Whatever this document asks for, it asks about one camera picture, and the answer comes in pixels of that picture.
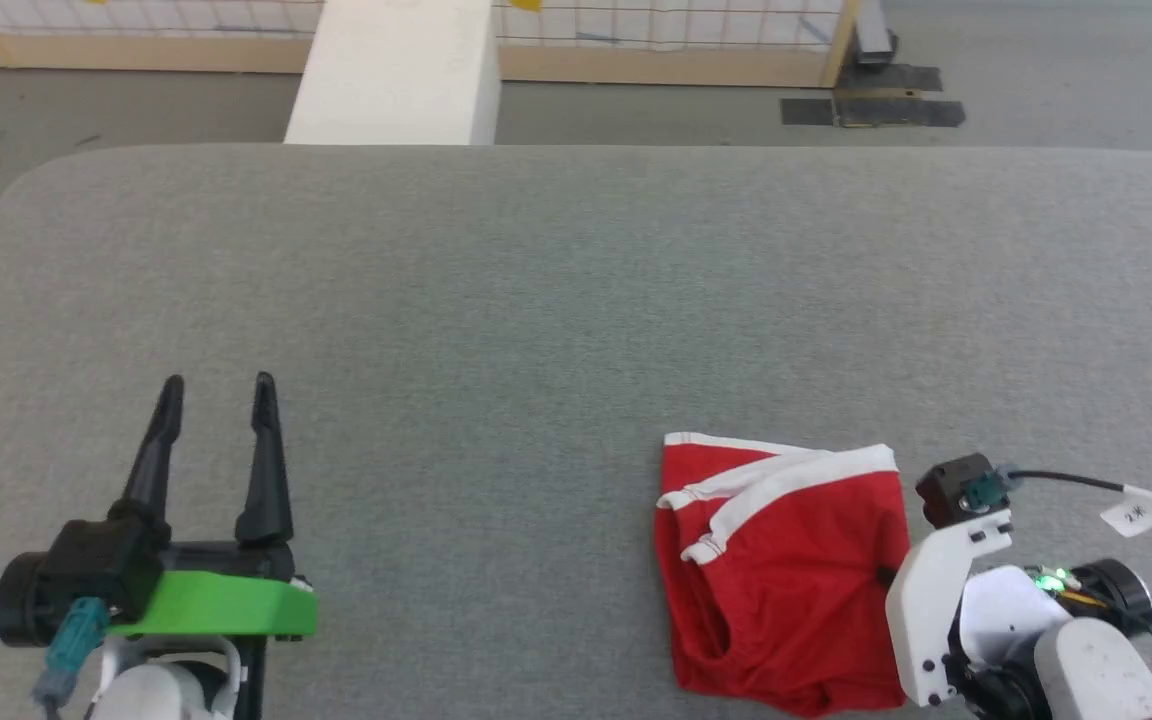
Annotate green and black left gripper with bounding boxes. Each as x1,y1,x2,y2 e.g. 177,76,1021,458
104,372,319,643

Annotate white cable label tag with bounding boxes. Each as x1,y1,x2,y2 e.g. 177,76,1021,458
1099,485,1152,537

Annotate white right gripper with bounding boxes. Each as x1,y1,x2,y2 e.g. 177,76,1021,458
884,508,1015,708

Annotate thin black cable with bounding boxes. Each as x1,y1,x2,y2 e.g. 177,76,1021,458
1006,468,1152,527

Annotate white rectangular block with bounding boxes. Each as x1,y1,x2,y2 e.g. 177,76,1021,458
283,0,502,146

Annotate red shorts with white trim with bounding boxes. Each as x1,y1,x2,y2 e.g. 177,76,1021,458
653,432,913,719

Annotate teal connector camera cable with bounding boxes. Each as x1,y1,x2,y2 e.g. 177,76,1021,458
32,598,113,707

